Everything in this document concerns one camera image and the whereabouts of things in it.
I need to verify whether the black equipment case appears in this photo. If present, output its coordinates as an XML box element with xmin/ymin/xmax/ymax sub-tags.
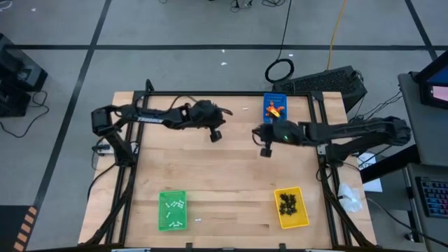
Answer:
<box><xmin>0</xmin><ymin>33</ymin><xmax>49</xmax><ymax>118</ymax></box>

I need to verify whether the yellow hanging cable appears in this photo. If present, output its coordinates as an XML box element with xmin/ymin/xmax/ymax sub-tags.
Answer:
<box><xmin>325</xmin><ymin>0</ymin><xmax>349</xmax><ymax>70</ymax></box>

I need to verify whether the grey cable bundle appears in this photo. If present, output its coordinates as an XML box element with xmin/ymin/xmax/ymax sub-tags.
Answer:
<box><xmin>372</xmin><ymin>90</ymin><xmax>403</xmax><ymax>115</ymax></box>

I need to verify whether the white crumpled plastic bag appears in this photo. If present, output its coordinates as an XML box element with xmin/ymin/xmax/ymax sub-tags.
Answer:
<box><xmin>337</xmin><ymin>182</ymin><xmax>365</xmax><ymax>214</ymax></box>

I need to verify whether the black hanging cable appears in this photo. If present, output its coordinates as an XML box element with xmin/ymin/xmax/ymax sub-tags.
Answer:
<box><xmin>264</xmin><ymin>0</ymin><xmax>295</xmax><ymax>84</ymax></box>

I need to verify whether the black cable bundle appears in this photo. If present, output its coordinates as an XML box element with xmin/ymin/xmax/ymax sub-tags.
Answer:
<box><xmin>229</xmin><ymin>0</ymin><xmax>292</xmax><ymax>10</ymax></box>

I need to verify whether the black computer monitor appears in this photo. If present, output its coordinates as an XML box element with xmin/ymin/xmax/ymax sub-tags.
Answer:
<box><xmin>414</xmin><ymin>50</ymin><xmax>448</xmax><ymax>111</ymax></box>

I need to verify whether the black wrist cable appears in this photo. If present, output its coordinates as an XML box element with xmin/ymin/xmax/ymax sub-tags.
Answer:
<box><xmin>169</xmin><ymin>94</ymin><xmax>199</xmax><ymax>110</ymax></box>

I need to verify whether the black backlit keyboard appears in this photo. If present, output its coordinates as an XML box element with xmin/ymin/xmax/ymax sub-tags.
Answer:
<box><xmin>415</xmin><ymin>176</ymin><xmax>448</xmax><ymax>219</ymax></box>

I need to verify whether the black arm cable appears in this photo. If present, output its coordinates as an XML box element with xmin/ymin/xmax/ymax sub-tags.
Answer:
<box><xmin>86</xmin><ymin>153</ymin><xmax>120</xmax><ymax>201</ymax></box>
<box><xmin>314</xmin><ymin>164</ymin><xmax>333</xmax><ymax>182</ymax></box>

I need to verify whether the yellow plastic basket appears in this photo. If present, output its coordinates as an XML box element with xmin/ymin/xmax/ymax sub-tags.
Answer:
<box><xmin>273</xmin><ymin>185</ymin><xmax>311</xmax><ymax>230</ymax></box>

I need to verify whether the black computer tower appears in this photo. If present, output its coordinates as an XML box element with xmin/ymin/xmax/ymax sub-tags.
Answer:
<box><xmin>272</xmin><ymin>65</ymin><xmax>368</xmax><ymax>113</ymax></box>

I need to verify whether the black orange striped ramp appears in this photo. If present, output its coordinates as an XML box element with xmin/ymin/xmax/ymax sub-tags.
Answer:
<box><xmin>0</xmin><ymin>204</ymin><xmax>39</xmax><ymax>252</ymax></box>

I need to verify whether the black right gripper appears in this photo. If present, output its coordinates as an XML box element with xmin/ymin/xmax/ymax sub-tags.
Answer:
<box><xmin>251</xmin><ymin>119</ymin><xmax>305</xmax><ymax>148</ymax></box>

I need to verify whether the green plastic basket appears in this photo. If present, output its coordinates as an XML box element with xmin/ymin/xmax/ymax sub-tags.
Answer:
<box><xmin>157</xmin><ymin>189</ymin><xmax>189</xmax><ymax>232</ymax></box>

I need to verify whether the blue plastic basket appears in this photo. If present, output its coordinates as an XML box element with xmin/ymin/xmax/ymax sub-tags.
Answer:
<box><xmin>262</xmin><ymin>92</ymin><xmax>288</xmax><ymax>125</ymax></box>

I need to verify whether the black metal bar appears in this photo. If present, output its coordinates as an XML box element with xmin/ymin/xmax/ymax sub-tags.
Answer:
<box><xmin>359</xmin><ymin>145</ymin><xmax>421</xmax><ymax>185</ymax></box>

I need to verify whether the grey desk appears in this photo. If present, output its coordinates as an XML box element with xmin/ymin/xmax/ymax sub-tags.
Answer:
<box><xmin>398</xmin><ymin>71</ymin><xmax>448</xmax><ymax>252</ymax></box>

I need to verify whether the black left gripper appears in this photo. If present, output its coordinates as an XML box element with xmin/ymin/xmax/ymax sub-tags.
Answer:
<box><xmin>188</xmin><ymin>99</ymin><xmax>234</xmax><ymax>131</ymax></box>

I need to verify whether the black floor cable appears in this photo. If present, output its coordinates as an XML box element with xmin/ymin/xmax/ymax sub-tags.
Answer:
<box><xmin>365</xmin><ymin>196</ymin><xmax>448</xmax><ymax>249</ymax></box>
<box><xmin>0</xmin><ymin>90</ymin><xmax>50</xmax><ymax>139</ymax></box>

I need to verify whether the white paper sheet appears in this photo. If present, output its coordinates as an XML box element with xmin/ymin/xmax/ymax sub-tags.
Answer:
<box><xmin>356</xmin><ymin>152</ymin><xmax>384</xmax><ymax>193</ymax></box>

